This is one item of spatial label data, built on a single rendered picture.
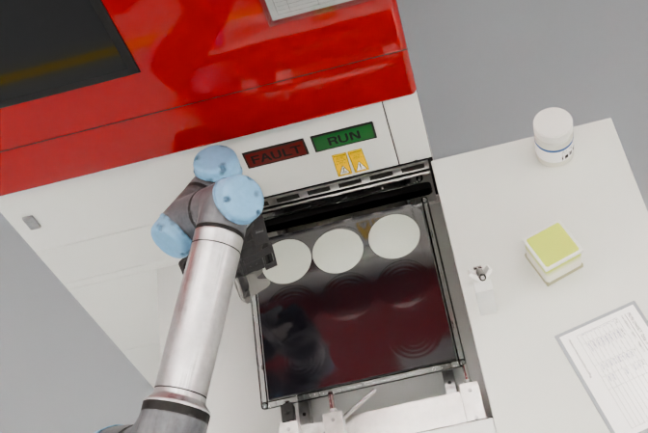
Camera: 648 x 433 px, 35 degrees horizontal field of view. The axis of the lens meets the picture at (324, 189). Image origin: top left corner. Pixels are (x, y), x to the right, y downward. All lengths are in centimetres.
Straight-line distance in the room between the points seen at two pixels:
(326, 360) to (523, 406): 38
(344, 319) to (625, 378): 52
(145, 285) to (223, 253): 76
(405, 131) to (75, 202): 64
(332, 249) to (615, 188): 54
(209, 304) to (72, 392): 169
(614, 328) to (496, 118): 158
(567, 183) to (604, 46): 153
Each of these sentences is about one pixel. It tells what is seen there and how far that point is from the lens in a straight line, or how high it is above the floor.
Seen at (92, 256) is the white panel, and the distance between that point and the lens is 214.
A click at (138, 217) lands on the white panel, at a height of 101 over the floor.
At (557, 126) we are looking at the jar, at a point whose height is 106.
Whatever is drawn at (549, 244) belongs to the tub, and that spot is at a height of 103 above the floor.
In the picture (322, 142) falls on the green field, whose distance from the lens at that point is 189.
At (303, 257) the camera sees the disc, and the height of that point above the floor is 90.
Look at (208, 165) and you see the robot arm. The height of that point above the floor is 130.
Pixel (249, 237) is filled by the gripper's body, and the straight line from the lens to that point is 181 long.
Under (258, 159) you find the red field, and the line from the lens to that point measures 191.
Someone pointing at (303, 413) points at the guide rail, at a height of 85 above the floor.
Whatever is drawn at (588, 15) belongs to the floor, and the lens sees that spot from 352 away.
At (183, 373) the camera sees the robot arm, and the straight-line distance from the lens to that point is 144.
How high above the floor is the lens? 256
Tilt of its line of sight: 53 degrees down
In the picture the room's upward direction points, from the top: 21 degrees counter-clockwise
